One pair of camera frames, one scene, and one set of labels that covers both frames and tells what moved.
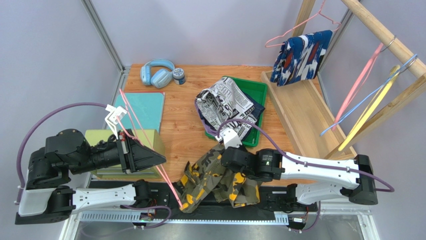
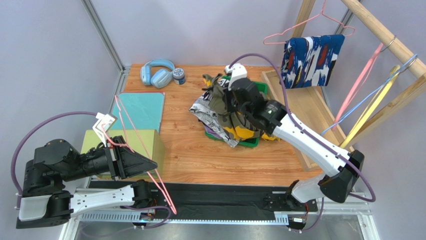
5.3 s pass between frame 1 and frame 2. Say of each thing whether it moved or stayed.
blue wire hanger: stayed
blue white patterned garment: moved
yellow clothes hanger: stayed
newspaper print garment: moved
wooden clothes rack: stayed
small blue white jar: stayed
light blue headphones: stayed
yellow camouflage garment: moved
